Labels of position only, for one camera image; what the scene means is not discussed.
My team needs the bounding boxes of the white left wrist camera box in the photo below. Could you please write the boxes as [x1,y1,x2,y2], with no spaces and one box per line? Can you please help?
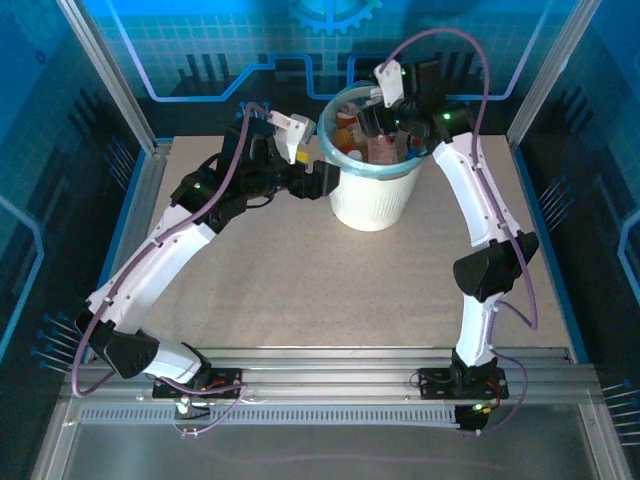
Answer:
[269,112,314,166]

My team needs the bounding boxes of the grey metal front panel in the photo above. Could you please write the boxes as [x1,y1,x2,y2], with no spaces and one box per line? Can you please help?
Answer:
[32,392,629,480]

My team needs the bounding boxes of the pink drink bottle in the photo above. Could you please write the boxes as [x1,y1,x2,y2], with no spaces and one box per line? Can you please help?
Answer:
[368,135,401,165]

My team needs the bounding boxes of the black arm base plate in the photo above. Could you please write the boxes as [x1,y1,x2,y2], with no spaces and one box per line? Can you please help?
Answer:
[417,367,510,400]
[151,367,245,400]

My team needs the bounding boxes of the aluminium front frame rail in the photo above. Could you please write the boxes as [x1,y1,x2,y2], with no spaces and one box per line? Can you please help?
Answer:
[59,347,601,401]

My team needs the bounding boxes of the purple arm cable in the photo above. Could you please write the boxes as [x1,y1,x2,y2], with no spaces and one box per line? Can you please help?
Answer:
[72,102,274,439]
[387,27,540,436]

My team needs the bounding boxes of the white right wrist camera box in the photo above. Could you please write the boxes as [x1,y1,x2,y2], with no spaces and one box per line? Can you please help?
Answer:
[372,59,405,109]

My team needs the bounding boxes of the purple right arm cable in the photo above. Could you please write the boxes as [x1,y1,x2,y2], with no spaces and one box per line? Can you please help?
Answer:
[387,27,540,436]

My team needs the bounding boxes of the orange label bottle gold cap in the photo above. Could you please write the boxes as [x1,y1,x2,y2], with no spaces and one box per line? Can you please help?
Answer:
[333,112,364,146]

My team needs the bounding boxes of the light blue bin liner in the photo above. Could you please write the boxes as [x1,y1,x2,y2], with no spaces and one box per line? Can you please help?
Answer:
[317,84,429,179]

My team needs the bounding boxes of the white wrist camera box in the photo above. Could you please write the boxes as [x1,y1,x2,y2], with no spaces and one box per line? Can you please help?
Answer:
[372,59,405,109]
[269,112,314,166]

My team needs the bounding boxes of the aluminium frame post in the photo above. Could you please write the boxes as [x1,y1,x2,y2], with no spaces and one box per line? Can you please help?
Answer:
[507,0,604,149]
[57,0,174,156]

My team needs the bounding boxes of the grey slotted cable duct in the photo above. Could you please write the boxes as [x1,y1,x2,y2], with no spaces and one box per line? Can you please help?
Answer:
[77,405,464,427]

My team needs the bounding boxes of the black controller box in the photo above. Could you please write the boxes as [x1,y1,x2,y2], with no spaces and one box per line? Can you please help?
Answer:
[453,403,489,435]

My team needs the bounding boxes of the aluminium side frame rail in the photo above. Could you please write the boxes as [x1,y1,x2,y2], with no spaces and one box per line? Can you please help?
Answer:
[82,139,175,364]

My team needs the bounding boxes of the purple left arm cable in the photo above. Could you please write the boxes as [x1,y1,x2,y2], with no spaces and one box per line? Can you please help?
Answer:
[72,102,274,439]

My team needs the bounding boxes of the white ribbed plastic bin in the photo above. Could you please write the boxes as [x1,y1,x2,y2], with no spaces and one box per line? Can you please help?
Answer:
[317,84,429,232]

